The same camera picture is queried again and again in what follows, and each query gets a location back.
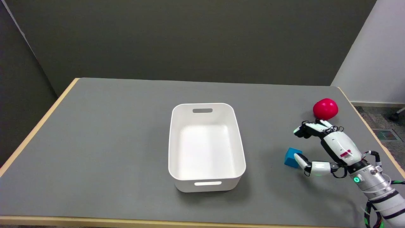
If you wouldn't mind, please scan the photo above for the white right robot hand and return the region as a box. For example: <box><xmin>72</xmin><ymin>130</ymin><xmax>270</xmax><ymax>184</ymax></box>
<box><xmin>293</xmin><ymin>119</ymin><xmax>369</xmax><ymax>178</ymax></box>

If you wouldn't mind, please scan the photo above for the blue cube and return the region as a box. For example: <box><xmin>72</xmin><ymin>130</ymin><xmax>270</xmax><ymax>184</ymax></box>
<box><xmin>284</xmin><ymin>148</ymin><xmax>303</xmax><ymax>168</ymax></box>

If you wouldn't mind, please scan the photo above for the red ball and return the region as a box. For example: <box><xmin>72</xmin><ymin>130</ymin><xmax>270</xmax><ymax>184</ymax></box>
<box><xmin>313</xmin><ymin>98</ymin><xmax>338</xmax><ymax>120</ymax></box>

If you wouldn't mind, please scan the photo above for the floor vent grille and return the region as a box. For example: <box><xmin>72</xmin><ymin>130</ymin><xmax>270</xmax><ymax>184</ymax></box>
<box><xmin>372</xmin><ymin>128</ymin><xmax>400</xmax><ymax>142</ymax></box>

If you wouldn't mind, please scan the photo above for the chair caster wheel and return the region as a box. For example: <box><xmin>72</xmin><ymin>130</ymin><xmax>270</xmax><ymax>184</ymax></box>
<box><xmin>389</xmin><ymin>107</ymin><xmax>405</xmax><ymax>121</ymax></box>

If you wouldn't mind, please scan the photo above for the white plastic bin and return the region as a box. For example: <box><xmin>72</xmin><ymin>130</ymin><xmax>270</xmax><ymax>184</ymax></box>
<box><xmin>168</xmin><ymin>103</ymin><xmax>246</xmax><ymax>193</ymax></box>

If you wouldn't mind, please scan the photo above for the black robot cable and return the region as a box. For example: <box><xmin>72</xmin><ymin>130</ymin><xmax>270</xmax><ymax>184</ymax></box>
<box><xmin>363</xmin><ymin>151</ymin><xmax>382</xmax><ymax>168</ymax></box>

